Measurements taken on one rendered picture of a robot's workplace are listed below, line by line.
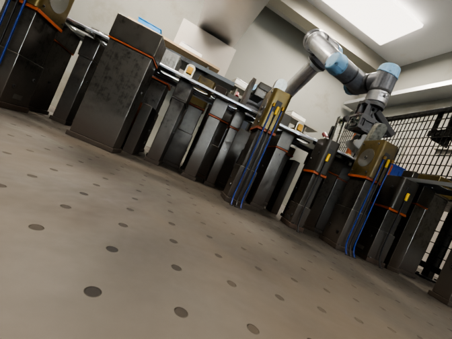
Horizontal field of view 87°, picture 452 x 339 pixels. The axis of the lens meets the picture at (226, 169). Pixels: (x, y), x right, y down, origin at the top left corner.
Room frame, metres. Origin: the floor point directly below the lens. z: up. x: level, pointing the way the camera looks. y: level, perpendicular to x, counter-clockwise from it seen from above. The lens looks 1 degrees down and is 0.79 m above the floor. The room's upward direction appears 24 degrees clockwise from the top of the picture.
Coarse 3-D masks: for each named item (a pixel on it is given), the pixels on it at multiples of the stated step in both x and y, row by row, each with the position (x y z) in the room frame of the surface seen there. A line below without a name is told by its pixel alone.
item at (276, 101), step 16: (272, 96) 0.66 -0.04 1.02; (288, 96) 0.67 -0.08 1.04; (272, 112) 0.66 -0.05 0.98; (256, 128) 0.68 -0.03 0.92; (272, 128) 0.67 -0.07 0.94; (256, 144) 0.66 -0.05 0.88; (240, 160) 0.71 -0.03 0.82; (256, 160) 0.67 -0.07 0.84; (240, 176) 0.67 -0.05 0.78; (224, 192) 0.72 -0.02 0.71; (240, 192) 0.66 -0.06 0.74; (240, 208) 0.64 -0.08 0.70
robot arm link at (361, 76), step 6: (360, 72) 0.93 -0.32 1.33; (354, 78) 0.92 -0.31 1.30; (360, 78) 0.93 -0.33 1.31; (366, 78) 0.92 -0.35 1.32; (348, 84) 0.95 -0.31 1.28; (354, 84) 0.94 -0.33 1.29; (360, 84) 0.94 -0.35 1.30; (348, 90) 1.00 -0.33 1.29; (354, 90) 0.97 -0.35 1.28; (360, 90) 0.96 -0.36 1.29; (366, 90) 0.94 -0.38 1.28
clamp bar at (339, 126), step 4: (340, 116) 1.10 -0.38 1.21; (344, 116) 1.07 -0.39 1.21; (348, 116) 1.08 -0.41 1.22; (336, 120) 1.11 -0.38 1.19; (340, 120) 1.10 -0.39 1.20; (344, 120) 1.07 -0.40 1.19; (336, 124) 1.10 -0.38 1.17; (340, 124) 1.10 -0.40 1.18; (344, 124) 1.10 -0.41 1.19; (336, 128) 1.09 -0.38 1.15; (340, 128) 1.10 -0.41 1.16; (332, 132) 1.10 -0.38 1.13; (336, 132) 1.10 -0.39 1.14; (340, 132) 1.09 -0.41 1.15; (332, 136) 1.09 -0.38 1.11; (336, 136) 1.09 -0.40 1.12; (340, 136) 1.09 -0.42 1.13; (336, 140) 1.09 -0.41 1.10
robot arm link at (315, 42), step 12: (312, 36) 1.13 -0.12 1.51; (324, 36) 1.14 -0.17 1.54; (312, 48) 1.11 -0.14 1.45; (324, 48) 1.01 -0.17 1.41; (336, 48) 0.99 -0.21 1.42; (324, 60) 0.99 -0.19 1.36; (336, 60) 0.89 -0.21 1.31; (348, 60) 0.90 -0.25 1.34; (336, 72) 0.91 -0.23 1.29; (348, 72) 0.91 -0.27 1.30
